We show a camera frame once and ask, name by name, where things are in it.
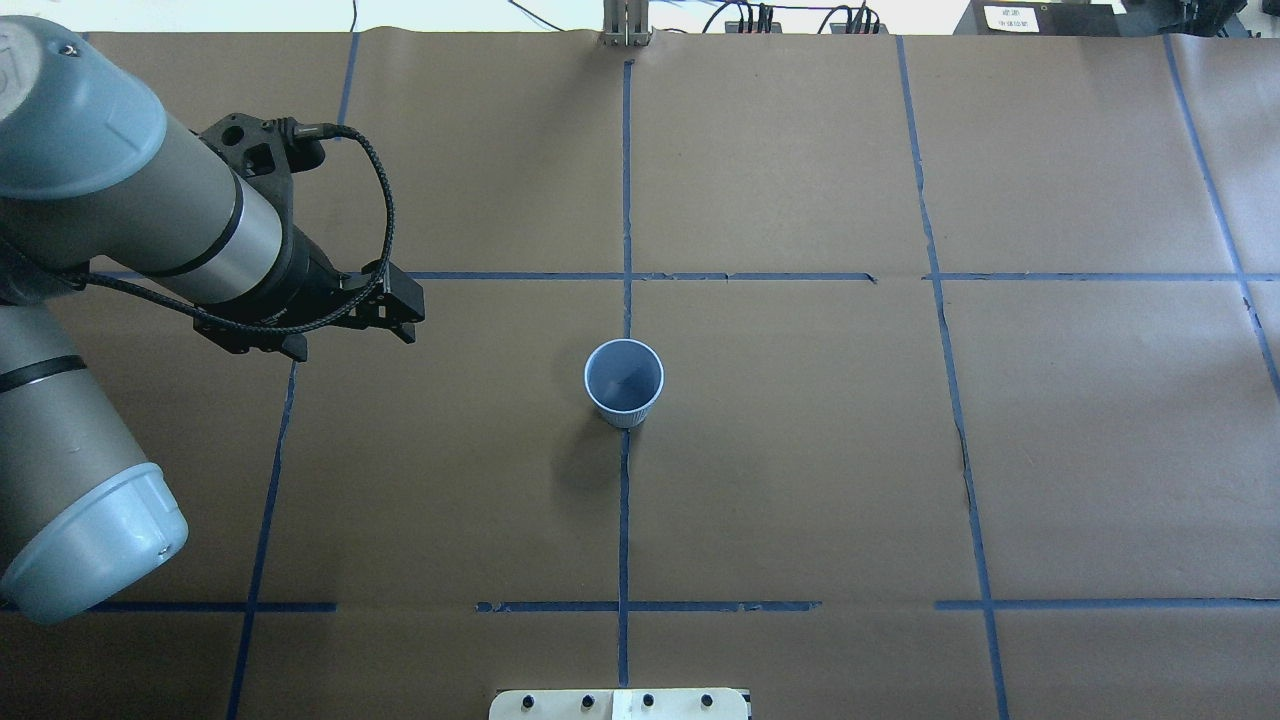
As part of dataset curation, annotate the black power box with label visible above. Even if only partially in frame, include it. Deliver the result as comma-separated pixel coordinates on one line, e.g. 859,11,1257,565
952,1,1123,37

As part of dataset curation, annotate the aluminium frame post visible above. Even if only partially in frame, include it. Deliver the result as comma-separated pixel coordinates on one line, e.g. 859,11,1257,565
600,0,653,47

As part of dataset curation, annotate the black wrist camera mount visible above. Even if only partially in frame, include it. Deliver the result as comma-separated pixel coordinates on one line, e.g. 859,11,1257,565
197,113,326,208

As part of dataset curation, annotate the black braided camera cable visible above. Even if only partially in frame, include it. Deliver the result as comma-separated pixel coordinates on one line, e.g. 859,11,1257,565
60,122,397,334

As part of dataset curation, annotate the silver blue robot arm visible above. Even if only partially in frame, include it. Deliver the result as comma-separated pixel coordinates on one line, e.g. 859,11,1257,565
1,15,426,625

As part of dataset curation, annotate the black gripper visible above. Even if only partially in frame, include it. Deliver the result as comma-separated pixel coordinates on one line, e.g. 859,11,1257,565
195,228,425,363

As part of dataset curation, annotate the white pillar base plate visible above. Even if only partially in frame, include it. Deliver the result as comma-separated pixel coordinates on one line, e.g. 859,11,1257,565
488,687,753,719

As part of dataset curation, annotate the blue ribbed plastic cup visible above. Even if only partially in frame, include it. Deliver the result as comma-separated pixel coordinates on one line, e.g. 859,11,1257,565
582,338,666,430

